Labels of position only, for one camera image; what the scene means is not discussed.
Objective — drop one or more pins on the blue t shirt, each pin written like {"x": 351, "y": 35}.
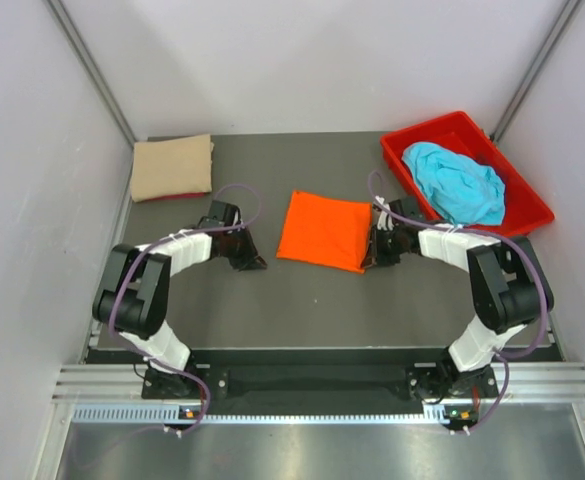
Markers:
{"x": 458, "y": 188}

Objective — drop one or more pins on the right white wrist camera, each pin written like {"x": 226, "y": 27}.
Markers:
{"x": 406, "y": 207}

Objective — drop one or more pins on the orange t shirt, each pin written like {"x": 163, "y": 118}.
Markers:
{"x": 326, "y": 232}

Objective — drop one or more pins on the aluminium frame rail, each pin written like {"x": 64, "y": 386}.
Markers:
{"x": 523, "y": 383}

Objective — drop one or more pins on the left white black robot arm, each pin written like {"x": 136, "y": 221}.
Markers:
{"x": 132, "y": 298}

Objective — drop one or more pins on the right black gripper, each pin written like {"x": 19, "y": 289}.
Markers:
{"x": 378, "y": 257}

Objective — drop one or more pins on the grey slotted cable duct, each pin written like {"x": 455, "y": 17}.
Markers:
{"x": 180, "y": 415}

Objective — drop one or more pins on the red plastic bin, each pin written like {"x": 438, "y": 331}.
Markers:
{"x": 525, "y": 210}

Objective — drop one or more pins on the folded red t shirt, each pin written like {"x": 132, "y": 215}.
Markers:
{"x": 177, "y": 196}

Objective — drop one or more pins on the folded beige t shirt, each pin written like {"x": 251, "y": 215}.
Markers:
{"x": 182, "y": 165}

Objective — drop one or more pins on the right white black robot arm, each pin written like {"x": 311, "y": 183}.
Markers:
{"x": 507, "y": 289}

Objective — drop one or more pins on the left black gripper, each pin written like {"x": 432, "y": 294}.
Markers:
{"x": 250, "y": 259}

